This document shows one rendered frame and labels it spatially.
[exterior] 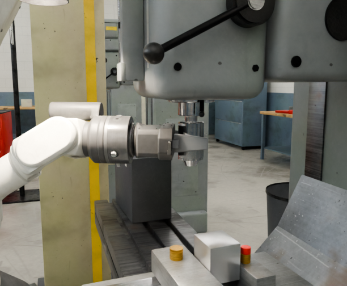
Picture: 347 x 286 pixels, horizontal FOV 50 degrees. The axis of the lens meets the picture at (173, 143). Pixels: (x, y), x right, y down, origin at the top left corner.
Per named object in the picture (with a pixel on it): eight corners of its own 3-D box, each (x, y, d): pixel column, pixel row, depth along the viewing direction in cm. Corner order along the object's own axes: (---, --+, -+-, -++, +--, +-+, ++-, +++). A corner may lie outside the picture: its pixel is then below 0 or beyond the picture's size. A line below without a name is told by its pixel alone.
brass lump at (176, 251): (172, 262, 59) (172, 251, 59) (167, 256, 61) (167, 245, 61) (185, 260, 60) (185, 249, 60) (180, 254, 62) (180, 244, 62)
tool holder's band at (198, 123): (198, 125, 71) (198, 120, 71) (208, 127, 67) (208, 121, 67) (174, 125, 70) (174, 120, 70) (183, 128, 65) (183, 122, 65)
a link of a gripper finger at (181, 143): (207, 152, 67) (172, 151, 67) (207, 134, 66) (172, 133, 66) (207, 154, 65) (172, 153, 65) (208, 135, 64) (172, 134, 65)
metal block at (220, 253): (210, 286, 57) (210, 248, 56) (193, 268, 62) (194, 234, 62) (239, 280, 59) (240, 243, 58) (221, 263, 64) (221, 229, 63)
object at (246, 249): (243, 264, 58) (244, 249, 58) (238, 260, 60) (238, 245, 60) (252, 263, 59) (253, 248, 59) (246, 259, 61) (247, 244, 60)
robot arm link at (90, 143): (103, 161, 65) (38, 160, 65) (115, 165, 75) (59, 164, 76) (106, 96, 66) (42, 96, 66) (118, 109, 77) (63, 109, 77)
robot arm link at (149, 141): (172, 118, 62) (100, 117, 63) (171, 175, 63) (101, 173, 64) (175, 113, 74) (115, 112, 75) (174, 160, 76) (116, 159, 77)
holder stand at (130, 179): (131, 223, 106) (130, 154, 103) (115, 201, 126) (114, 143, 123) (172, 218, 110) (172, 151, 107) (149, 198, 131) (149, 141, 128)
